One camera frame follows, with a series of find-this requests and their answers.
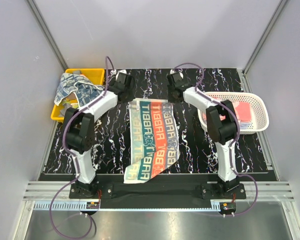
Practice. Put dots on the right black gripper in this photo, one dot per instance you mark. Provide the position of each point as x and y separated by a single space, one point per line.
170 98

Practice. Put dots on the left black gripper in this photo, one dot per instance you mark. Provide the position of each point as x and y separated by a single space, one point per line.
130 97

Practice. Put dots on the colourful rabbit text towel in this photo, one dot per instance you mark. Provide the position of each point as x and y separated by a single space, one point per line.
154 139

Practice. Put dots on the pink rabbit towel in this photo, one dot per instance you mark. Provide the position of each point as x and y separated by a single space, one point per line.
243 111

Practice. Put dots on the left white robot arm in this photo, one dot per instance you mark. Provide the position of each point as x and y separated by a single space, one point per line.
79 128

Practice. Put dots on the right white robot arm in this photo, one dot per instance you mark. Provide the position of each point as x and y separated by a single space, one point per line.
222 126

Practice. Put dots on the yellow plastic bin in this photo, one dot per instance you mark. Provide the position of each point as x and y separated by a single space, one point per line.
95 75

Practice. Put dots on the blue patterned towel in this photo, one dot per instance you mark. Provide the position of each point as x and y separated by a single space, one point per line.
80 86

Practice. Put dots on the small cloths in bin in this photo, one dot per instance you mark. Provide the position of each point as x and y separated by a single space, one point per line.
66 103

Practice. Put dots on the white perforated plastic basket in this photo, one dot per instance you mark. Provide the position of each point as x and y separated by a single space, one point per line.
260 117

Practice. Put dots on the left controller board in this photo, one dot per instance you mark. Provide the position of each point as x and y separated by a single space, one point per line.
93 205

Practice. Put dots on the controller board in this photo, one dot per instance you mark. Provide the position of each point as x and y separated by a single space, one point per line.
93 205
228 206

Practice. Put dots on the right controller board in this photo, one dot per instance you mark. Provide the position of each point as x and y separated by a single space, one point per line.
228 206

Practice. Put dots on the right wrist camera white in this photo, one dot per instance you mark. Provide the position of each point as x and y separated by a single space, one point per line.
173 72

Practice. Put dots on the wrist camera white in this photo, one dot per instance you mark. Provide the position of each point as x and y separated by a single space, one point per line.
173 72
117 72

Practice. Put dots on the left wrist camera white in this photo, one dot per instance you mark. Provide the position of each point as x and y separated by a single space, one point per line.
117 72

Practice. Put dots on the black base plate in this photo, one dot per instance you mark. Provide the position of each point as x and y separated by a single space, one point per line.
165 192

